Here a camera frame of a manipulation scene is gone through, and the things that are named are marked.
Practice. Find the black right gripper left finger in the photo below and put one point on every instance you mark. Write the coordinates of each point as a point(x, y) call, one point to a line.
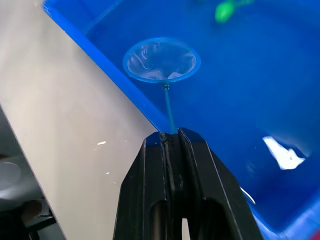
point(142, 190)

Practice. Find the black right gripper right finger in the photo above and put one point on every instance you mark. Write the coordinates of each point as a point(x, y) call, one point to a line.
point(212, 190)

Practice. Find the small blue fishing net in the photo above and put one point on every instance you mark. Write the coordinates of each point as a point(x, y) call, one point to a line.
point(162, 62)

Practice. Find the blue plastic tub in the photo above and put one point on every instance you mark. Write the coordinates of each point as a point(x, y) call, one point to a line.
point(245, 100)

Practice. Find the green toy fish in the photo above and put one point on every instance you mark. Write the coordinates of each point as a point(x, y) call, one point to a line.
point(224, 11)

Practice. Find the grey rounded robot body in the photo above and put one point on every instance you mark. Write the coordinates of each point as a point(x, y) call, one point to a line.
point(10, 180)

